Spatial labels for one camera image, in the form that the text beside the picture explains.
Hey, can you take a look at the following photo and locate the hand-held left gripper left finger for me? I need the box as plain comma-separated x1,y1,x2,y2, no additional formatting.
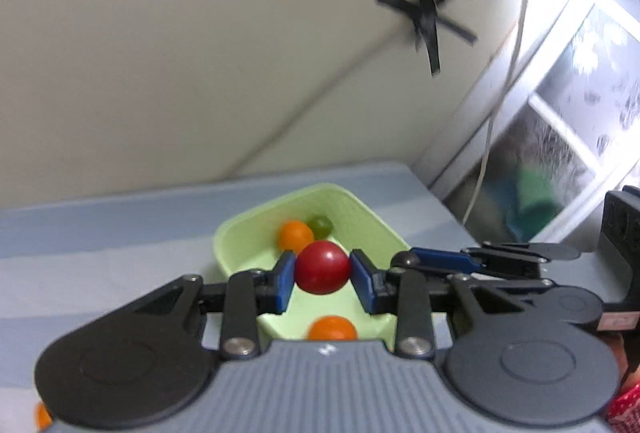
132,251,297,360

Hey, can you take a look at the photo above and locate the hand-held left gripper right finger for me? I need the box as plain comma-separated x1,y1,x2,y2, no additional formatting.
349,250,526,360

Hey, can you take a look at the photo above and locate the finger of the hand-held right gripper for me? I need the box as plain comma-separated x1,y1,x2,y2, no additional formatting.
472,278,557,301
392,242,583,280

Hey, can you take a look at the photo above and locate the red tomato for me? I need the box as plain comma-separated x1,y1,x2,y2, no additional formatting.
294,240,351,295

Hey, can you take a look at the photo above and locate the light green plastic basket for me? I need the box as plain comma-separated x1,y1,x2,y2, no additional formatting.
212,183,412,349

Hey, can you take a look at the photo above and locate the small orange tomato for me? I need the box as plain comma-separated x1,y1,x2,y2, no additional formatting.
278,220,314,254

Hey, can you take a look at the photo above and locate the small orange tangerine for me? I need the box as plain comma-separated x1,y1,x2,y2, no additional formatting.
34,403,54,432
307,315,357,342

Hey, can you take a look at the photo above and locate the small green fruit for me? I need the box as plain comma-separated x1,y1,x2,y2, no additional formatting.
306,214,335,239

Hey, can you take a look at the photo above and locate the red dotted cloth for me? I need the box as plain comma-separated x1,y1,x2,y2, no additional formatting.
606,375,640,433

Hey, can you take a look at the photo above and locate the white framed window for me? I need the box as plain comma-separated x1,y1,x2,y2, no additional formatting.
412,0,640,246

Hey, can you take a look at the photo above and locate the blue striped bedsheet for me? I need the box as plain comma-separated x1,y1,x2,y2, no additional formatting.
0,160,640,433

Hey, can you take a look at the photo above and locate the black tape cross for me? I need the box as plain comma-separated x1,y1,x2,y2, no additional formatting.
375,0,479,76

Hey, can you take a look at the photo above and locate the thin grey cable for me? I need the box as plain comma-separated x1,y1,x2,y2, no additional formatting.
227,30,418,178

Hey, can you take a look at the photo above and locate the white cable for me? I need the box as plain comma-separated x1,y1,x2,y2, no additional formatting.
461,0,543,225

